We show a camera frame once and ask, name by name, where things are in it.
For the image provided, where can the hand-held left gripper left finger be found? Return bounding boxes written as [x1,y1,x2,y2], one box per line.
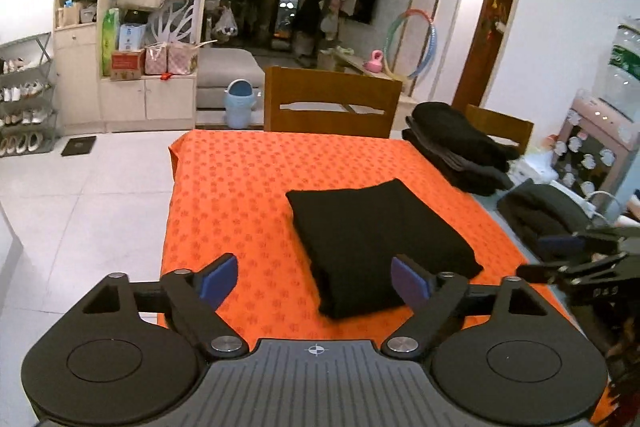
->
[70,253,250,360]

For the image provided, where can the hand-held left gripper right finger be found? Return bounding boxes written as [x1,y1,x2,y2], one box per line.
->
[381,255,561,362]

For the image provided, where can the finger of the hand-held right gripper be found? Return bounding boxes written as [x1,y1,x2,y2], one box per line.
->
[539,227,640,260]
[515,253,638,305]

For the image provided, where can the coat rack with clothes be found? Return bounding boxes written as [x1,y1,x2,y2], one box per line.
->
[292,0,351,70]

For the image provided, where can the orange patterned mat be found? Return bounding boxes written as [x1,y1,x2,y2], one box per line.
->
[156,129,618,425]

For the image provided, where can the wooden chair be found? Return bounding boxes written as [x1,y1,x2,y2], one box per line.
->
[465,104,535,155]
[263,66,404,140]

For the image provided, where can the pink water dispenser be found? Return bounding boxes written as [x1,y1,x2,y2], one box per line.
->
[552,88,636,202]

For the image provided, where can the pale blue waste bin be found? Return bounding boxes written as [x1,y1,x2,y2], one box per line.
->
[223,79,260,128]

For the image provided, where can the clear water bottle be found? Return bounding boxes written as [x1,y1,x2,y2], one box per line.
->
[597,14,640,105]

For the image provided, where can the black bathroom scale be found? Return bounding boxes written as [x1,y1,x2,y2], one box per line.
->
[61,135,97,156]

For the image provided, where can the brown wooden door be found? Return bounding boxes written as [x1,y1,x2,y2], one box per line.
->
[452,0,518,112]

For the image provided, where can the grey sofa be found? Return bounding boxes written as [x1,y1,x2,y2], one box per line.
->
[196,48,266,110]

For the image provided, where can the pink kettlebell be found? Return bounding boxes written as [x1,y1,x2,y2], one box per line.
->
[364,49,386,74]

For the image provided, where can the pink checked bag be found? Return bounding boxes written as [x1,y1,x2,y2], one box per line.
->
[145,43,169,76]
[167,42,198,76]

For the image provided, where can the light wooden television cabinet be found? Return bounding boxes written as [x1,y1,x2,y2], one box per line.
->
[317,51,418,102]

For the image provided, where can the hanging door ornament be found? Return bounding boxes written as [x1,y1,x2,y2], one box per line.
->
[487,0,507,45]

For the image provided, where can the orange cardboard box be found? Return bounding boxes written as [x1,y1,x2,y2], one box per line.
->
[110,49,146,82]

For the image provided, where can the rows of pale shoes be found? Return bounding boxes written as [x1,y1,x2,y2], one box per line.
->
[0,57,51,155]

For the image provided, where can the multicoloured hula hoop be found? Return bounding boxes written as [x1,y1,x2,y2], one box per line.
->
[382,8,438,82]

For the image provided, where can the white shelving cabinet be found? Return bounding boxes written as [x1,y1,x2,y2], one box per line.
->
[52,0,197,136]

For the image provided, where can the hanging plastic bag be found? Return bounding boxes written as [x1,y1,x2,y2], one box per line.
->
[212,7,240,42]

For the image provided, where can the white and blue box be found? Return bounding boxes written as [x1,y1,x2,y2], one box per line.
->
[119,23,147,52]

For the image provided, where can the green package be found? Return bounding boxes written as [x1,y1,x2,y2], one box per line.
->
[101,8,121,78]

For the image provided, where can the grey metal shoe rack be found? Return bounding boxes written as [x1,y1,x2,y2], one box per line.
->
[0,34,58,158]

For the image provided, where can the standing mirror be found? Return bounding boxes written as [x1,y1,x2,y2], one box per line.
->
[275,0,297,40]

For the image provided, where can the white cable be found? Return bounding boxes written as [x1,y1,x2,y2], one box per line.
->
[580,191,621,228]

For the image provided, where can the wall television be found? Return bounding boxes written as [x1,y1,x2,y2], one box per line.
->
[354,0,381,26]

